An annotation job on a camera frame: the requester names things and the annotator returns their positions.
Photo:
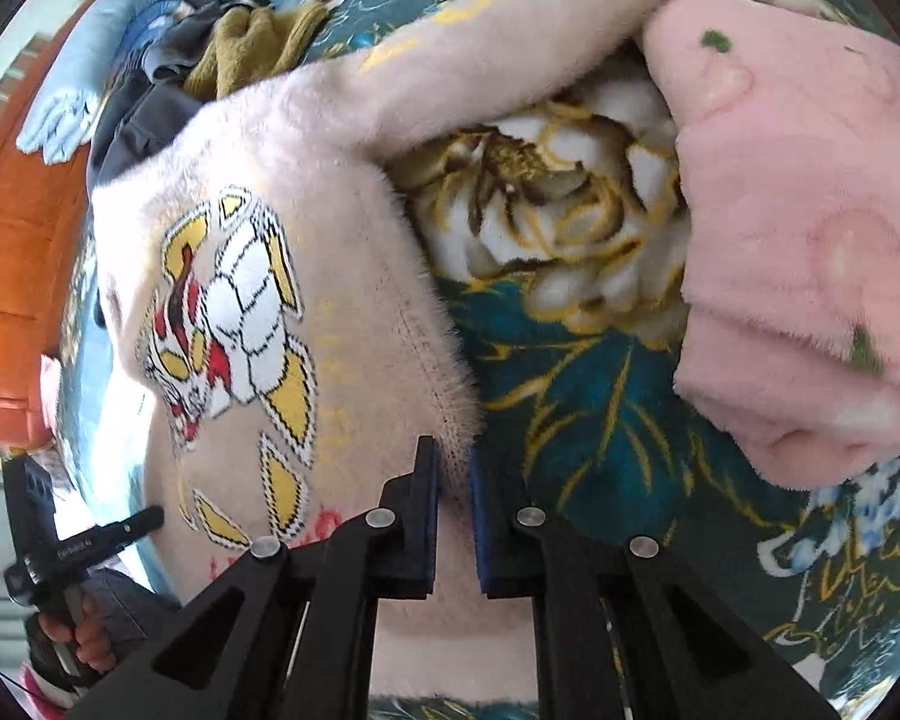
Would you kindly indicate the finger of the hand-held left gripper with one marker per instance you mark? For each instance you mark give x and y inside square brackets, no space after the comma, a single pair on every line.
[136,526]

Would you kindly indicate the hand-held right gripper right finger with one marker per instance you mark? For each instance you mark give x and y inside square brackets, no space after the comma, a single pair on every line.
[484,525]

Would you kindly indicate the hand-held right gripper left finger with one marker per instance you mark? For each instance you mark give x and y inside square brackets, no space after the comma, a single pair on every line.
[433,510]

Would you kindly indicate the beige fuzzy printed sweater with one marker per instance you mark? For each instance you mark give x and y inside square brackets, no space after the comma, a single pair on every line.
[330,187]

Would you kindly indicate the person's left hand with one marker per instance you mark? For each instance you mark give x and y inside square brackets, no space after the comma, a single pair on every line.
[90,637]

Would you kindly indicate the grey fabric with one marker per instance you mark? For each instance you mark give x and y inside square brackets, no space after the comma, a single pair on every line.
[131,607]

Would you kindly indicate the teal floral blanket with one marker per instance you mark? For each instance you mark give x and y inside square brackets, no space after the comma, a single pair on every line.
[570,390]

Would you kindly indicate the dark grey garment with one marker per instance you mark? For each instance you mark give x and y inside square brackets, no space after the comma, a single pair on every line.
[139,120]

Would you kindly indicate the pink fleece garment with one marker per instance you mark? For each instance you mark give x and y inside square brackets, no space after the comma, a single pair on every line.
[795,240]

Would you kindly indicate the light blue cloth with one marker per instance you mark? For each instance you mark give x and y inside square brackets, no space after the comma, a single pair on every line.
[82,82]

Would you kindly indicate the mustard yellow garment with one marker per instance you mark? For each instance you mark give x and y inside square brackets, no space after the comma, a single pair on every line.
[236,52]

